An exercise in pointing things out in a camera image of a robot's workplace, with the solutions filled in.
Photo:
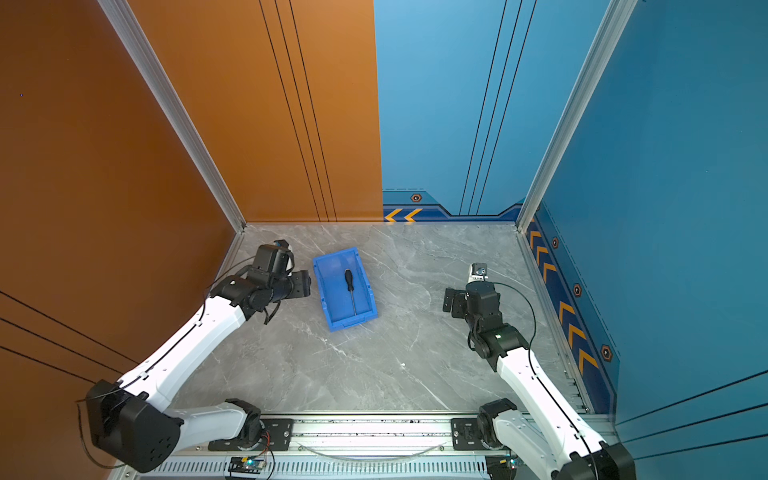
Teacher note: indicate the right green circuit board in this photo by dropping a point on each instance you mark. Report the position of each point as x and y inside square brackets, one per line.
[510, 463]

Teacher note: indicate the black handle screwdriver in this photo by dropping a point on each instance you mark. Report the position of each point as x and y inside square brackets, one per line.
[349, 279]

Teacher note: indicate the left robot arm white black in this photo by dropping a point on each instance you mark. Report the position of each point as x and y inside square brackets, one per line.
[132, 420]

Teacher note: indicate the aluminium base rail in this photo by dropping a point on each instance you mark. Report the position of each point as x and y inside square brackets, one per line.
[351, 446]

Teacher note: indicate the left aluminium corner post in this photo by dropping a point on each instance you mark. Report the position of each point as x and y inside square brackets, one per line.
[126, 25]

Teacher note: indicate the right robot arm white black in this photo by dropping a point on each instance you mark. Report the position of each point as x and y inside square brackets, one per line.
[551, 438]

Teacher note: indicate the blue plastic bin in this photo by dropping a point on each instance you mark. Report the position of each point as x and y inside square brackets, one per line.
[335, 301]

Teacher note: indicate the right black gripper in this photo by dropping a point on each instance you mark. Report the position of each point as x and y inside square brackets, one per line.
[459, 300]

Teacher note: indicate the left green circuit board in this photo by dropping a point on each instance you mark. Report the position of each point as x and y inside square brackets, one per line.
[247, 467]

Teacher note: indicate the right aluminium corner post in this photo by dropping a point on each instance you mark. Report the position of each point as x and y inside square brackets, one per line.
[601, 50]

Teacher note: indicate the aluminium corner post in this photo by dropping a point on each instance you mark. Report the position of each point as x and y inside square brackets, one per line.
[126, 25]
[601, 50]

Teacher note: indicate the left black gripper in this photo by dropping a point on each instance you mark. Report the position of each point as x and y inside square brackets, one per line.
[303, 284]

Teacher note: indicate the green circuit board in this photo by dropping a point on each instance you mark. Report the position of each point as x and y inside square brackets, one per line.
[247, 467]
[510, 463]

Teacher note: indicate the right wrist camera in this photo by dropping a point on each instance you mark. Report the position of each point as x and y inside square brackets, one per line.
[478, 272]

